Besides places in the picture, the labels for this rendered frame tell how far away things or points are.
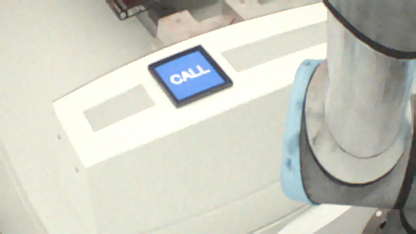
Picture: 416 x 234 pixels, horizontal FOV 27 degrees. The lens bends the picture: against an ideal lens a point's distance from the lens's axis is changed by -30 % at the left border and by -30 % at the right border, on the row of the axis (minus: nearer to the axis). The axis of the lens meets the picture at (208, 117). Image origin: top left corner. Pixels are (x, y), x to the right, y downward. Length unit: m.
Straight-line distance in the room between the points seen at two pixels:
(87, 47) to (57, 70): 0.06
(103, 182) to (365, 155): 0.32
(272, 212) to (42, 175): 0.28
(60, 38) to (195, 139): 0.34
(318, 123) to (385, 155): 0.07
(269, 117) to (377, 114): 0.40
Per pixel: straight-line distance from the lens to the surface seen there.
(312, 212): 1.12
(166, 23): 1.17
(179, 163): 1.03
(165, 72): 1.03
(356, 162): 0.77
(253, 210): 1.17
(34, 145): 1.17
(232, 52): 1.07
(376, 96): 0.63
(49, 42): 1.30
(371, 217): 1.02
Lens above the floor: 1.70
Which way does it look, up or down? 47 degrees down
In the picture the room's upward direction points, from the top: 4 degrees clockwise
